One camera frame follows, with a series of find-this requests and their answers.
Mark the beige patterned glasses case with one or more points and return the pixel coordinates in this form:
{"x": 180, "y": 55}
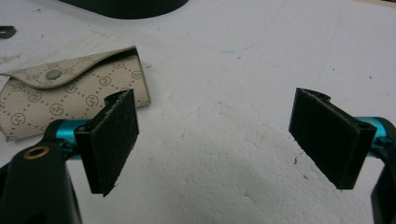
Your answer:
{"x": 46, "y": 93}

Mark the small dark object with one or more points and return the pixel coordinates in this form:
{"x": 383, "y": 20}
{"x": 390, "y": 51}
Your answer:
{"x": 6, "y": 31}

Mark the black round object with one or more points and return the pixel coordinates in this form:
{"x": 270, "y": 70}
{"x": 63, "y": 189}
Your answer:
{"x": 124, "y": 6}

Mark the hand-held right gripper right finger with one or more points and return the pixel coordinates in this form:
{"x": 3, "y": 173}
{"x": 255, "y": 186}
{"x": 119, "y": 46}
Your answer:
{"x": 330, "y": 133}

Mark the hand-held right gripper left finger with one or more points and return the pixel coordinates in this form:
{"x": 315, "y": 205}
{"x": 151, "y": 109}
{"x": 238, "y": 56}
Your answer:
{"x": 109, "y": 146}

